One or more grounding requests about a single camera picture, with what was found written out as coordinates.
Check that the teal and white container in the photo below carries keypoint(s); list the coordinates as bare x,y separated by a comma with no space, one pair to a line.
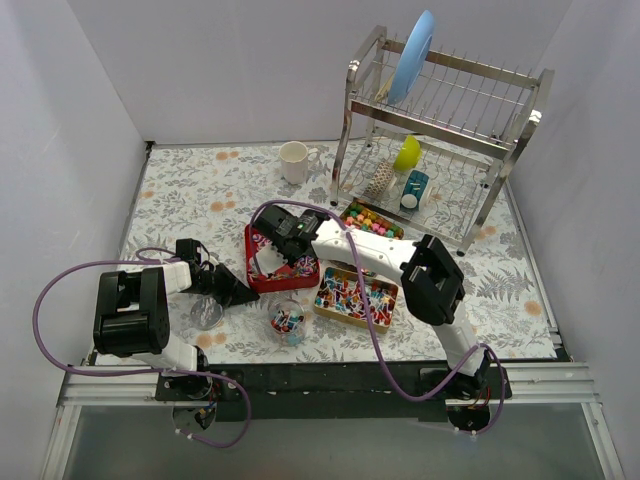
416,192

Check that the stainless steel dish rack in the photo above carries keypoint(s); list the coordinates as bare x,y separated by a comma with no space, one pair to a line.
472,120

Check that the aluminium table edge rail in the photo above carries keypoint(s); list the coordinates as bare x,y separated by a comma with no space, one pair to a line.
540,420

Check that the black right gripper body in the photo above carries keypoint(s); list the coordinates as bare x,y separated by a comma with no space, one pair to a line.
279,250

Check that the gold tin of ball lollipops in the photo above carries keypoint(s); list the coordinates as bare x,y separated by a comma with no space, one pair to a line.
339,297

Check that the yellow green bowl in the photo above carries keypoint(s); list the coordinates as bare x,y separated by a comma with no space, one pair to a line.
408,155

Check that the white ceramic mug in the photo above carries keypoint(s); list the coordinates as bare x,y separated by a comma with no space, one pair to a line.
295,161

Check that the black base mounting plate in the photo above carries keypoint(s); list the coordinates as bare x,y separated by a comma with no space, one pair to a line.
304,391

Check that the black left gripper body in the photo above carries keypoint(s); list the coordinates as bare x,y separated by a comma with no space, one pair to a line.
220,282

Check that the clear glass jar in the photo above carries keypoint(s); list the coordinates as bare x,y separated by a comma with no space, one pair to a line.
287,321

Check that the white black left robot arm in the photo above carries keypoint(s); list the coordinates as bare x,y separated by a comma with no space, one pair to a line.
132,314

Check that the red tin of swirl lollipops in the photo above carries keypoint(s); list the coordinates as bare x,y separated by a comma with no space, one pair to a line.
304,274

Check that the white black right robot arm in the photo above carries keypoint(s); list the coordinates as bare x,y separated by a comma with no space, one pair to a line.
431,281

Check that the gold tin of star candies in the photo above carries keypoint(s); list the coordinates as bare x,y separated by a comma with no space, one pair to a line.
372,220

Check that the light blue plate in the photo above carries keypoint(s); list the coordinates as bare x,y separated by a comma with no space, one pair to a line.
413,57

